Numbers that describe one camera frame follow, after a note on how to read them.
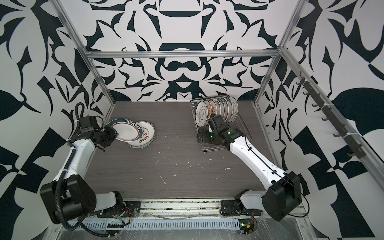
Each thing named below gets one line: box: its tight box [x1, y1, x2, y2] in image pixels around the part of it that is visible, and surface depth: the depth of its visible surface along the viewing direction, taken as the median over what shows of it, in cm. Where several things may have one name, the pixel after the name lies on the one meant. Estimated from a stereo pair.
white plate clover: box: [195, 100, 208, 127], surface depth 106 cm
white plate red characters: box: [126, 121, 156, 149], surface depth 99 cm
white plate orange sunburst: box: [209, 99, 217, 117], surface depth 96 cm
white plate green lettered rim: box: [108, 118, 143, 143], surface depth 95 cm
